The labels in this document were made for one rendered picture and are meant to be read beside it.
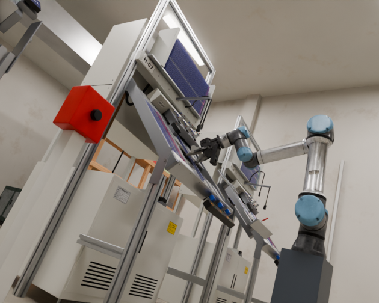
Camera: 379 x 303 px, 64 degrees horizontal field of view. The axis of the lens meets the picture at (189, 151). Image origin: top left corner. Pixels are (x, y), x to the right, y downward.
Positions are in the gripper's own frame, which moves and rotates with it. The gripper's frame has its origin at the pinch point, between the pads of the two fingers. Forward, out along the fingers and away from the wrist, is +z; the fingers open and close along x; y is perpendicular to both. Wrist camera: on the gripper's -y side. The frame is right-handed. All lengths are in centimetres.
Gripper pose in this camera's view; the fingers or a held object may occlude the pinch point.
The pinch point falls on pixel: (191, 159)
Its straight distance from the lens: 174.1
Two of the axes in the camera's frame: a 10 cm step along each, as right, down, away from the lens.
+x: -4.5, -4.8, -7.5
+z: -8.8, 4.0, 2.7
